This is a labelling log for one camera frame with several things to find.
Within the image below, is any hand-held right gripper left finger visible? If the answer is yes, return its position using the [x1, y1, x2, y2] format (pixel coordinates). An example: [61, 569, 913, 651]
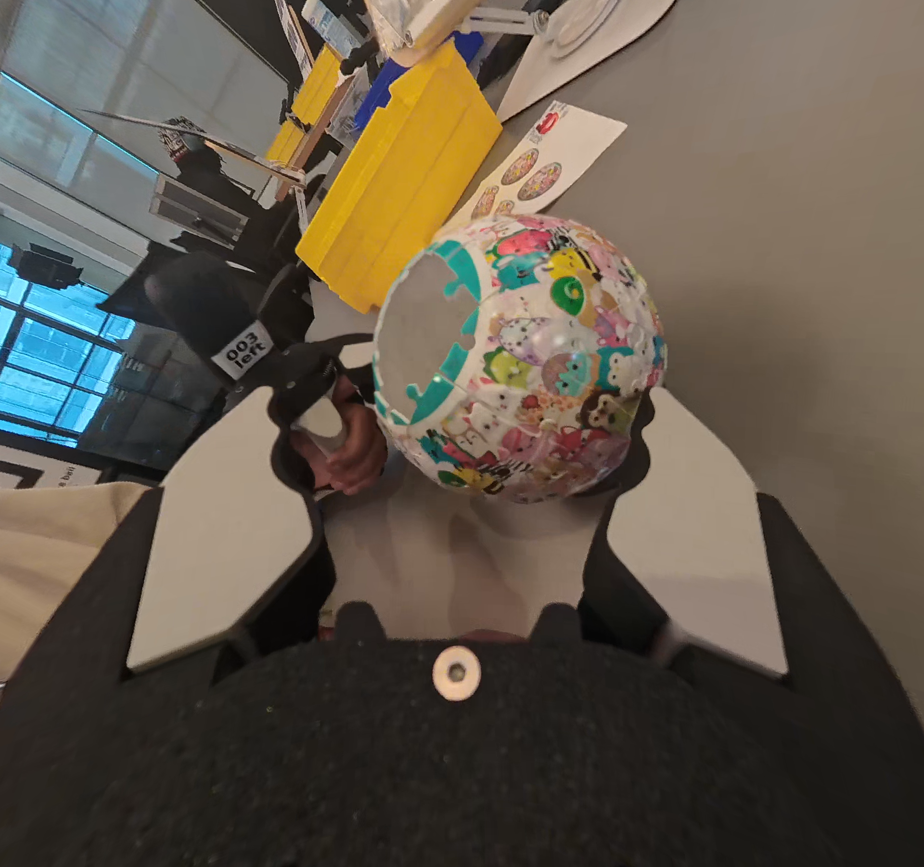
[126, 385, 336, 673]

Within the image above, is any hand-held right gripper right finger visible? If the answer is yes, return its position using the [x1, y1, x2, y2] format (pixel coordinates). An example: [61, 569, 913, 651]
[581, 385, 789, 679]

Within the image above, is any colourful puzzle ball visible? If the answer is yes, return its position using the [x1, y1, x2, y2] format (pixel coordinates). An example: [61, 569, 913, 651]
[372, 213, 668, 505]

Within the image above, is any white bottle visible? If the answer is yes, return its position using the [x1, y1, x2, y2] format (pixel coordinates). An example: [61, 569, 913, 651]
[302, 0, 362, 53]

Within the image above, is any yellow plastic bin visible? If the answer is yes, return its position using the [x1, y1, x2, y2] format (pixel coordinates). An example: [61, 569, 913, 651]
[296, 40, 504, 313]

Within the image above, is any small blue bin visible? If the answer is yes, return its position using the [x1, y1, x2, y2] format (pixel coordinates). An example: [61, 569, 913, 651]
[352, 29, 485, 135]

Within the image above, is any black white marker sign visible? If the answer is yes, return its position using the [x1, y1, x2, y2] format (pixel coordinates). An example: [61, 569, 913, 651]
[0, 446, 102, 492]

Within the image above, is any person's left hand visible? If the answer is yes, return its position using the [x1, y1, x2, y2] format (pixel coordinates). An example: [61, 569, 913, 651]
[314, 382, 389, 497]

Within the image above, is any small yellow bin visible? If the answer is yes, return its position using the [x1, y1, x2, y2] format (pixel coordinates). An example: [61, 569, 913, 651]
[263, 119, 306, 162]
[291, 44, 342, 126]

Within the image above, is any person's left forearm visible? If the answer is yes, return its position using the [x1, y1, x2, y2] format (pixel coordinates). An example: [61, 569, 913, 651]
[0, 480, 158, 682]

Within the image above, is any black studio light panel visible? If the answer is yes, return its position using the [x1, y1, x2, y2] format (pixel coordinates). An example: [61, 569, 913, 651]
[7, 242, 85, 292]

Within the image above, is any white instruction sheet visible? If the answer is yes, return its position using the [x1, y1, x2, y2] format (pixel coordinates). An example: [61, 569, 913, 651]
[444, 100, 628, 233]

